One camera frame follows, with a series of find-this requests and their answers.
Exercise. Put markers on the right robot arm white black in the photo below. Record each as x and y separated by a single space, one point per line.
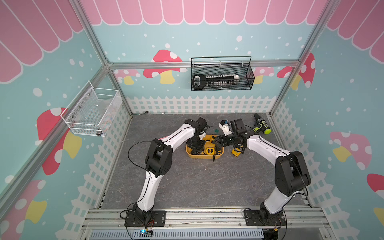
291 172

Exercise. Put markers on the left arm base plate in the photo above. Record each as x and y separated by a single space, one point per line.
149 219

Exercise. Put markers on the white wire wall basket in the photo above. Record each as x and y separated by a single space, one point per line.
93 111

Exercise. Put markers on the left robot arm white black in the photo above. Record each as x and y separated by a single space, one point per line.
159 161

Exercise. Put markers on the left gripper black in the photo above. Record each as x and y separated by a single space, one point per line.
199 147

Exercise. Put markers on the socket set rail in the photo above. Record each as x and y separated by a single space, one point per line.
200 82

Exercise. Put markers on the yellow storage box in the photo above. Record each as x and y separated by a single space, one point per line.
209 141

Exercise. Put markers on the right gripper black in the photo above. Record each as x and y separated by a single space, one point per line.
223 143

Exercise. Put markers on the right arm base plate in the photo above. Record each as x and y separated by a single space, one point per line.
263 218

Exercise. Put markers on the grey slotted cable duct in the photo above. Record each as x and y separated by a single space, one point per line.
181 234

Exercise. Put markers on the yellow black tape measure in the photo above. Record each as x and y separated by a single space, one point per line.
237 151

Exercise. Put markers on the yellow 3m tape measure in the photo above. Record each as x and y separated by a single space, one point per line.
210 150

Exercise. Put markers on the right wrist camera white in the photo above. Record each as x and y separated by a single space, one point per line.
225 126

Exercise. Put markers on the small green circuit board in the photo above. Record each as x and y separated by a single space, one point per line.
146 234

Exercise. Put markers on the green black cordless drill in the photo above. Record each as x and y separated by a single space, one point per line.
261 126

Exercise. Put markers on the black wire wall basket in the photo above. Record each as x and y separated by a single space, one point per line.
237 65

